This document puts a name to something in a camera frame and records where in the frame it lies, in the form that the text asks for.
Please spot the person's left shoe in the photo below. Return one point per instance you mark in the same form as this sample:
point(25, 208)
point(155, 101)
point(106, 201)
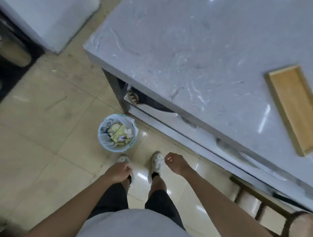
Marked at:
point(123, 158)

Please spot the large steel pot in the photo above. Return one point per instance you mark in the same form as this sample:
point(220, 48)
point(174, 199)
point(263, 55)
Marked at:
point(14, 52)

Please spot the person's left forearm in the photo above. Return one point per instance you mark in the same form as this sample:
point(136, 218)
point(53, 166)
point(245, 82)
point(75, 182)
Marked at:
point(73, 214)

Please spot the person's right leg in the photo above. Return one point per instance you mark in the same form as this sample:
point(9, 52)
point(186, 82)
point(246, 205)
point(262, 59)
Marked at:
point(157, 186)

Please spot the patterned fabric pad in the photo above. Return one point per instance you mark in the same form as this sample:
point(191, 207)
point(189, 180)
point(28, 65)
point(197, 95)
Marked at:
point(133, 97)

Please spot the person's left hand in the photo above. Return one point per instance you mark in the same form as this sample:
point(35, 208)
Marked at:
point(118, 172)

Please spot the person's shoe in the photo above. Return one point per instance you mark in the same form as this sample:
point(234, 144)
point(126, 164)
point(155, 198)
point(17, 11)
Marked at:
point(123, 158)
point(156, 163)

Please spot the wooden tray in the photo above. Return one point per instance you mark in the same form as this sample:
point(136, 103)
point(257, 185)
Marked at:
point(293, 102)

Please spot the pile of yellowish waste paper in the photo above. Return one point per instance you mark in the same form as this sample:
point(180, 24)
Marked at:
point(117, 133)

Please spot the lined trash bin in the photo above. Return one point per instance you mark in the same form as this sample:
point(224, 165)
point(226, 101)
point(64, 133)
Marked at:
point(102, 140)

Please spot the grey marble table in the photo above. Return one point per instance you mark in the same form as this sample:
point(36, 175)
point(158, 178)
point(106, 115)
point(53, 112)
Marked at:
point(195, 36)

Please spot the black pan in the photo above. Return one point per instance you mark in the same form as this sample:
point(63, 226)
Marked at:
point(151, 102)

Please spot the person's black shorts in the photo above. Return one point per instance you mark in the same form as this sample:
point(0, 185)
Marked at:
point(161, 205)

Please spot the person's right shoe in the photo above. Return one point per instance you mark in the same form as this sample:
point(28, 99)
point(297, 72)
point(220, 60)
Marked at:
point(156, 163)

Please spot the person's right forearm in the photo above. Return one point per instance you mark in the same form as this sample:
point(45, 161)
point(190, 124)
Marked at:
point(220, 207)

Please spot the person's right hand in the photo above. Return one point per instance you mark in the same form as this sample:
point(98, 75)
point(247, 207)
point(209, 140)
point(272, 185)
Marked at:
point(177, 163)

